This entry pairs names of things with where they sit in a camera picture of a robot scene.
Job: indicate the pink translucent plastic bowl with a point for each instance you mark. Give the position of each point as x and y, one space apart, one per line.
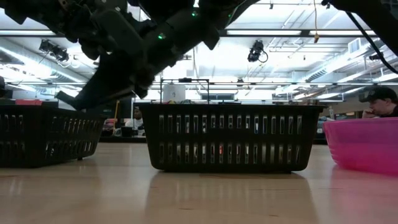
363 146

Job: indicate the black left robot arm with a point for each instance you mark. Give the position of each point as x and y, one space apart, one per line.
14 9

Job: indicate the red flat object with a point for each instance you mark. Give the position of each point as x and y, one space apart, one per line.
28 102

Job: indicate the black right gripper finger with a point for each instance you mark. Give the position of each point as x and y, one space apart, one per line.
73 100
90 102

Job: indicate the black slotted plastic basket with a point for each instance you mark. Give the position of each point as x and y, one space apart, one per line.
37 138
230 138

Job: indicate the black overhead beam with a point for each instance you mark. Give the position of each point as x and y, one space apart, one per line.
308 32

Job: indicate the black hanging camera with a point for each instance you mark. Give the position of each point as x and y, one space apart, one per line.
255 51
56 51

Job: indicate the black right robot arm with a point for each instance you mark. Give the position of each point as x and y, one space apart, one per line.
186 28

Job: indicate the white box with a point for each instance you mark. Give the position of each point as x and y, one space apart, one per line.
174 92

